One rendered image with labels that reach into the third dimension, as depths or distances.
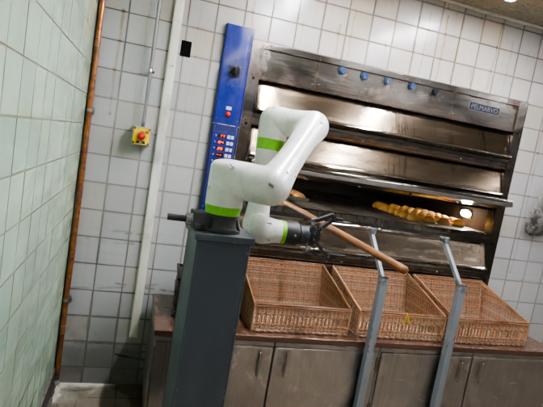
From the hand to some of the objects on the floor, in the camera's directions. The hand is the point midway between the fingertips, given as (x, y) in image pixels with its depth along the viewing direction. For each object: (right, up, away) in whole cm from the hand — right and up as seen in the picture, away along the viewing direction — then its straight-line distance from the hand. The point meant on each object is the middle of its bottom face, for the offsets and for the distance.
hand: (344, 239), depth 192 cm
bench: (+14, -114, +97) cm, 150 cm away
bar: (+3, -114, +72) cm, 135 cm away
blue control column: (-106, -83, +188) cm, 231 cm away
